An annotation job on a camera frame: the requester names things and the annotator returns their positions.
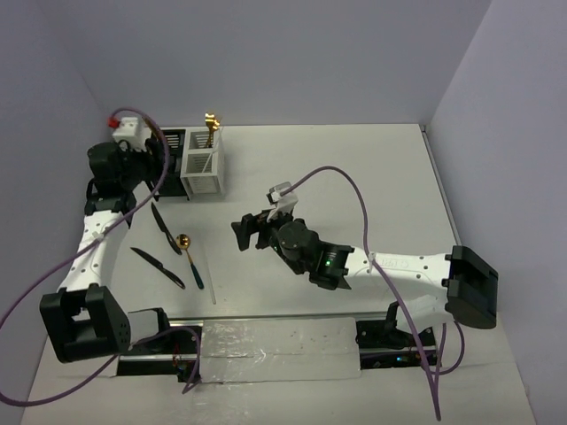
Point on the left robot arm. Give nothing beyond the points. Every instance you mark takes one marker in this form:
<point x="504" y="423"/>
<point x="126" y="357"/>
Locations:
<point x="82" y="318"/>

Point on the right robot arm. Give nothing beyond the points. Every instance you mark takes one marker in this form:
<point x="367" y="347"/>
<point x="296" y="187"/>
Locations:
<point x="426" y="291"/>

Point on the black knife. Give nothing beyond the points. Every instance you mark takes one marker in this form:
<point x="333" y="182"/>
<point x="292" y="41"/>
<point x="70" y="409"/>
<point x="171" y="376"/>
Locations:
<point x="159" y="266"/>
<point x="163" y="228"/>

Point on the gold knife green handle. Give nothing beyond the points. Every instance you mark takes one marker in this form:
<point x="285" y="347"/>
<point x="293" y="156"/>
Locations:
<point x="156" y="131"/>

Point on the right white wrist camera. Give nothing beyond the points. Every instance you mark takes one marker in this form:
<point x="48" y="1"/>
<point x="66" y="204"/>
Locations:
<point x="283" y="200"/>

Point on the gold fork green handle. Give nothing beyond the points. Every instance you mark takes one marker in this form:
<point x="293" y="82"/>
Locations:
<point x="210" y="121"/>
<point x="218" y="125"/>

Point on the gold spoon green handle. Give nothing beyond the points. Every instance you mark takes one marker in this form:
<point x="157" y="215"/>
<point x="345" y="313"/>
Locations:
<point x="183" y="243"/>

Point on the black knife upper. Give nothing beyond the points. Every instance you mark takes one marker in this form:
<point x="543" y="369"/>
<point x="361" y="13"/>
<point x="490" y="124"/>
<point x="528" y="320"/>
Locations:
<point x="163" y="228"/>

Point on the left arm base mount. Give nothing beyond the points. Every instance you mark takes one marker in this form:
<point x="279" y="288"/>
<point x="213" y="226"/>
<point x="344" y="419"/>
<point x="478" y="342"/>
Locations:
<point x="172" y="355"/>

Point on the white utensil caddy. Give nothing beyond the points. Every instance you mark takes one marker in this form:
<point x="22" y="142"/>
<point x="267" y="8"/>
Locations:
<point x="195" y="153"/>

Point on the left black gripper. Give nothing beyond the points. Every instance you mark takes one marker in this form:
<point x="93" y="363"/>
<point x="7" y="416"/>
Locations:
<point x="154" y="162"/>

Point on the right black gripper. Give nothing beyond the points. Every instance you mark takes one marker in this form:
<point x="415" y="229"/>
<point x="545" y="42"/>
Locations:
<point x="249" y="225"/>

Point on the black utensil caddy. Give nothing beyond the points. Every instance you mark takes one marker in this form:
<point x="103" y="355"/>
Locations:
<point x="172" y="185"/>

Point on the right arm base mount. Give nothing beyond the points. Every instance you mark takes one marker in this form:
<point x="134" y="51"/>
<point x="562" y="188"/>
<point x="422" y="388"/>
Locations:
<point x="382" y="348"/>

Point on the black knife lower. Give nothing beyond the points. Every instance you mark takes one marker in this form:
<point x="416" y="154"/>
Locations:
<point x="159" y="266"/>

